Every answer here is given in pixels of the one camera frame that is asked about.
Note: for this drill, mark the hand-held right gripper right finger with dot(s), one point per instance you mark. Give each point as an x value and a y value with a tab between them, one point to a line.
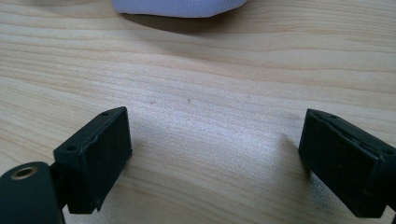
342	161

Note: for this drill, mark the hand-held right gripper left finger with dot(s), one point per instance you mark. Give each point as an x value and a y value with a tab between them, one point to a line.
96	161

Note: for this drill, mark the light blue cloth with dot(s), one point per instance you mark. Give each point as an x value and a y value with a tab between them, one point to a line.
179	6

